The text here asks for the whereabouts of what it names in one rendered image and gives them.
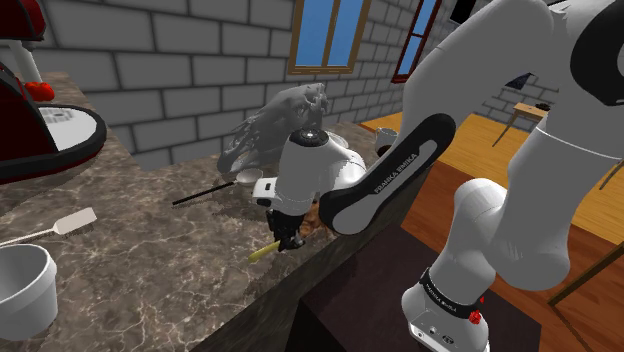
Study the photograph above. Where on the red tomato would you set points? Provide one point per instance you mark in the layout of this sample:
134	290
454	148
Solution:
40	91

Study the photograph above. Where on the wooden framed window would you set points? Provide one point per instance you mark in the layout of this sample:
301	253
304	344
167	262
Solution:
326	34

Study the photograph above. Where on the white spatula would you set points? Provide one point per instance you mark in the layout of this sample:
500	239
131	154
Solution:
73	222

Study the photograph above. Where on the red stand mixer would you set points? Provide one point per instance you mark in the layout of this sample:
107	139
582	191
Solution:
24	136

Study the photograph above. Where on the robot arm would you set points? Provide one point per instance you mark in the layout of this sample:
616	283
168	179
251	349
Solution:
526	161

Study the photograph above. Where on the red framed window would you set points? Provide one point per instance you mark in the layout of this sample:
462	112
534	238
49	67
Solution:
414	44

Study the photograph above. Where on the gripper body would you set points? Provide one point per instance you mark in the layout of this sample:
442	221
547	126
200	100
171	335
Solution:
285	225

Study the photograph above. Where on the white plate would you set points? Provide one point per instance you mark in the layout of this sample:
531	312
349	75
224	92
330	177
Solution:
340	140

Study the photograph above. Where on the grey eagle figure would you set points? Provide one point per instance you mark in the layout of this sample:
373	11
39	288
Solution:
273	126

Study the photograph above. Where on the white bowl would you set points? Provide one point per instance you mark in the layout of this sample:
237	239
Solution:
29	297

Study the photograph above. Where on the brown round object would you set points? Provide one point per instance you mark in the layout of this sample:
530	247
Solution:
312	226

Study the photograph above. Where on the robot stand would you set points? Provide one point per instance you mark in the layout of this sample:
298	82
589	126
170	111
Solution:
360	292

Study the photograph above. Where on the white mug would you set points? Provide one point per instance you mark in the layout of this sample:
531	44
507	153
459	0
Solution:
385	136

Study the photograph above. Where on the small wooden table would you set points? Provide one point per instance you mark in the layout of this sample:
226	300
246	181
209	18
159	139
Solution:
529	111

